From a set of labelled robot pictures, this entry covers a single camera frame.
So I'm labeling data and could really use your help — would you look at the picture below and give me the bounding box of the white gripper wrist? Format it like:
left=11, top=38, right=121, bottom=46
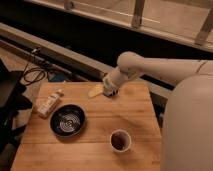
left=88, top=67, right=128, bottom=98

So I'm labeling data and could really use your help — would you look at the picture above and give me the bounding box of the black ceramic bowl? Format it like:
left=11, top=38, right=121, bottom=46
left=50, top=104, right=86, bottom=137

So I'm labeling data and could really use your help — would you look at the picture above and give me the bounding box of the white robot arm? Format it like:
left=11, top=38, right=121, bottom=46
left=89, top=51, right=213, bottom=171

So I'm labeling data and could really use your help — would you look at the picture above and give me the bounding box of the black striped small object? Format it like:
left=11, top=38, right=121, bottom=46
left=103, top=90, right=118, bottom=97

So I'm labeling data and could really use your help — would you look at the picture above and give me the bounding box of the blue object on floor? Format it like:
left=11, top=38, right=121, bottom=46
left=47, top=73, right=65, bottom=82

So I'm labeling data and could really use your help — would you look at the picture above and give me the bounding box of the white cup with dark drink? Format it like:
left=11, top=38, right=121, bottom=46
left=109, top=129, right=132, bottom=153

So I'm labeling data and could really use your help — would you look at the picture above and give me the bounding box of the white plastic bottle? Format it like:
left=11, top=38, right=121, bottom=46
left=37, top=89, right=63, bottom=118

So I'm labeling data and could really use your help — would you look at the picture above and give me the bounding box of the black chair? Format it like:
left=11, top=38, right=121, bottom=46
left=0, top=59, right=32, bottom=154

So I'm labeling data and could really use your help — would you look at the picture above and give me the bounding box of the grey metal rail beam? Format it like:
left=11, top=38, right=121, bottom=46
left=0, top=23, right=171, bottom=106

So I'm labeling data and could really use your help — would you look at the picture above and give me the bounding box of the black cable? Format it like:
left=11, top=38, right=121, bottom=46
left=21, top=62, right=54, bottom=86

